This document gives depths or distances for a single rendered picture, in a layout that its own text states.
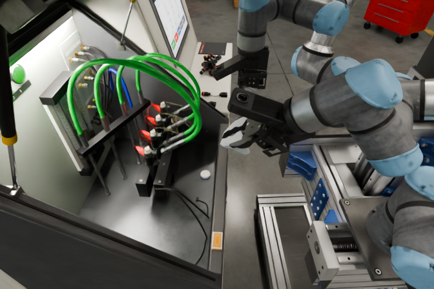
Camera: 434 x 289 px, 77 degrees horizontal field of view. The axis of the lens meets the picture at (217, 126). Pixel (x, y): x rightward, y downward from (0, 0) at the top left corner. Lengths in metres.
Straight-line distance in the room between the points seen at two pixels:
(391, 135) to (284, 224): 1.37
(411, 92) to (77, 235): 0.69
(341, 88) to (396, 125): 0.10
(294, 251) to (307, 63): 1.06
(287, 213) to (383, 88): 1.47
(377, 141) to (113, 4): 0.90
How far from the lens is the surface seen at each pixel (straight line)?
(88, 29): 1.10
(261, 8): 0.71
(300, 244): 1.75
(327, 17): 0.71
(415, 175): 0.75
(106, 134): 1.01
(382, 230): 0.85
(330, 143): 1.21
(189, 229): 1.03
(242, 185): 2.16
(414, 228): 0.68
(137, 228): 1.07
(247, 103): 0.50
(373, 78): 0.44
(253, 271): 1.87
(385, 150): 0.50
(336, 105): 0.45
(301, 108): 0.48
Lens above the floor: 1.75
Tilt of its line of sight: 42 degrees down
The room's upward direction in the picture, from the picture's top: straight up
